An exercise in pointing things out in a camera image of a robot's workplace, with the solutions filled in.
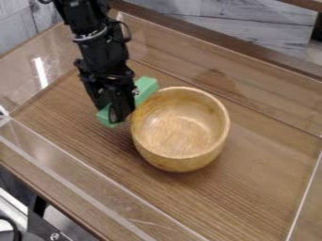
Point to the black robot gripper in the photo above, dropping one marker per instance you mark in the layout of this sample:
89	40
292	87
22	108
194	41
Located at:
105	72

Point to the green rectangular block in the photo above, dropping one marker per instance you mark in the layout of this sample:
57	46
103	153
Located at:
148	86

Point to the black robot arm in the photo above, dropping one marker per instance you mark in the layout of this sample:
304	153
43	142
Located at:
85	16

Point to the brown wooden bowl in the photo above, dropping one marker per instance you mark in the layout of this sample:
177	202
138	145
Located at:
180	129

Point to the clear acrylic tray wall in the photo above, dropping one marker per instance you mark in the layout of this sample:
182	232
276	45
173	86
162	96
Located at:
109	210

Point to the black table leg bracket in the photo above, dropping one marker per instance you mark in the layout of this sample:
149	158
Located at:
38	225

